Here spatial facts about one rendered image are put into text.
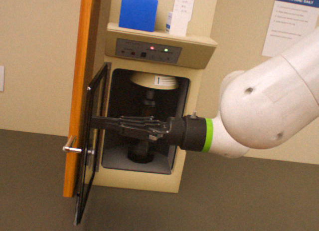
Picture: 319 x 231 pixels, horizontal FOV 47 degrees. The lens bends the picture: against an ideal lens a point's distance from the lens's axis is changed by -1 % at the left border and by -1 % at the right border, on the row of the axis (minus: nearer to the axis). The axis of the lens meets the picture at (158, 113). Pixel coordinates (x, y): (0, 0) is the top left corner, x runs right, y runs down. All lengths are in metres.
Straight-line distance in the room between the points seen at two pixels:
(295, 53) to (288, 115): 0.09
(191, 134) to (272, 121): 0.44
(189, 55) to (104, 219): 0.56
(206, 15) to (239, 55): 0.54
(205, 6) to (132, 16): 0.25
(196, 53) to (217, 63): 0.57
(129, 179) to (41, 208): 0.32
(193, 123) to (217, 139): 0.08
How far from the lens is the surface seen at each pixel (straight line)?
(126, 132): 0.94
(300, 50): 0.56
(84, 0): 1.09
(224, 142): 0.98
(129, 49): 1.12
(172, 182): 1.37
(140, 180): 1.35
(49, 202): 1.26
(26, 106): 1.74
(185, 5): 1.19
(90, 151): 0.99
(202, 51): 1.12
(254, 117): 0.53
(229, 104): 0.55
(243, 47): 1.71
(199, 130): 0.96
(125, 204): 1.28
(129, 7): 1.07
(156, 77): 1.24
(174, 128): 0.95
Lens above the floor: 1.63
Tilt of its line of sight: 18 degrees down
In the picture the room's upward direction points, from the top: 10 degrees clockwise
